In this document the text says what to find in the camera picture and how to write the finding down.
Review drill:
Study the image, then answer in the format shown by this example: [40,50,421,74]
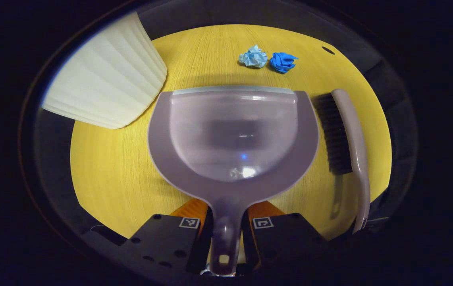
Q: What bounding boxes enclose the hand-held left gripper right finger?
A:
[241,201,331,274]

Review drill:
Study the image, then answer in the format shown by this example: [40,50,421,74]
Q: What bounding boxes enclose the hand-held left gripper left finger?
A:
[121,198,214,275]

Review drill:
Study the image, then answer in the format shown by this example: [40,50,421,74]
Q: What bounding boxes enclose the pale lilac plastic dustpan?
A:
[147,85,320,276]

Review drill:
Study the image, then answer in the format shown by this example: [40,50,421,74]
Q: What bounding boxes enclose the small lilac broom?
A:
[313,89,371,234]

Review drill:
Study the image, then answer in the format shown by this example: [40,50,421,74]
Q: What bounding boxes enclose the white ribbed garbage bin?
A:
[40,11,168,129]

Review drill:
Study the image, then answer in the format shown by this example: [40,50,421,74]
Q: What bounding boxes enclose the dark blue paper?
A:
[270,52,299,74]

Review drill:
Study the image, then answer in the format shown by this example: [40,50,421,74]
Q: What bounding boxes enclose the light blue paper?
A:
[238,44,268,69]

